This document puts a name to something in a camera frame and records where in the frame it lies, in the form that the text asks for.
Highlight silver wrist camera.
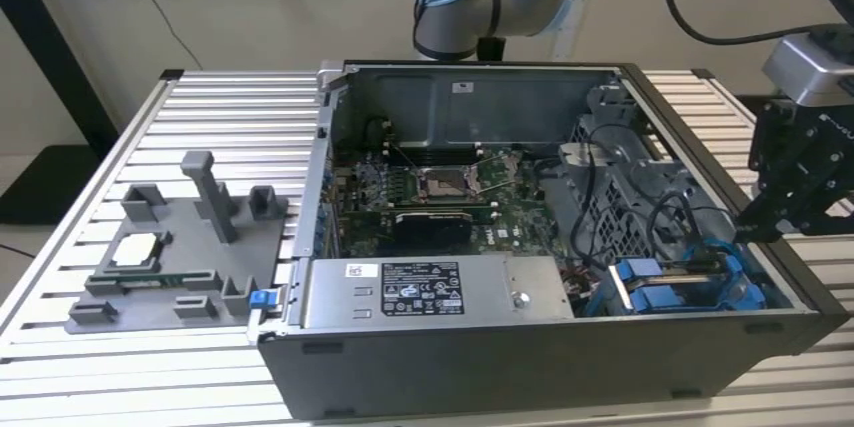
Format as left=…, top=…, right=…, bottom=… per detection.
left=759, top=29, right=854, bottom=107

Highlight thin black wall cable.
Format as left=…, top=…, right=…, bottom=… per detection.
left=109, top=0, right=205, bottom=71

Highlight long black disk wire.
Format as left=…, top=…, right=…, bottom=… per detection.
left=571, top=122, right=632, bottom=261

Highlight black RAM slots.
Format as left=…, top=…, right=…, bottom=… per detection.
left=389, top=141, right=485, bottom=164

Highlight silver CPU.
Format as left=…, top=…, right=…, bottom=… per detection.
left=109, top=235, right=165, bottom=268

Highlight blue carrier in disk bay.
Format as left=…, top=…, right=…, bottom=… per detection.
left=626, top=284, right=763, bottom=315

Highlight blue data wire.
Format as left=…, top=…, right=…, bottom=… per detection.
left=683, top=239, right=739, bottom=261

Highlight black open PC case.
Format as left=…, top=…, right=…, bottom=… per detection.
left=245, top=59, right=852, bottom=421

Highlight grey parts rack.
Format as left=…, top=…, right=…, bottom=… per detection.
left=64, top=150, right=292, bottom=336

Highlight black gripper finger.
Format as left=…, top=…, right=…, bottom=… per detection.
left=798, top=171, right=854, bottom=238
left=732, top=181, right=803, bottom=244

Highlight black monitor stand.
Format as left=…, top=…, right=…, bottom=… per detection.
left=0, top=0, right=123, bottom=226

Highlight green motherboard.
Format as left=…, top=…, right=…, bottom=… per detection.
left=329, top=146, right=568, bottom=259

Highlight green RAM stick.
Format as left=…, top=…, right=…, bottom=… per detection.
left=119, top=271, right=209, bottom=289

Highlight CPU socket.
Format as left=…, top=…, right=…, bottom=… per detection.
left=416, top=166, right=483, bottom=199

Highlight silver power supply unit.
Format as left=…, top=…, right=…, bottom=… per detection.
left=299, top=255, right=576, bottom=329

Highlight grey metal drive cage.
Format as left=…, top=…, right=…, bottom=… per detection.
left=543, top=84, right=759, bottom=268

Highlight black graphics card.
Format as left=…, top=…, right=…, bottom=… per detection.
left=391, top=211, right=476, bottom=254

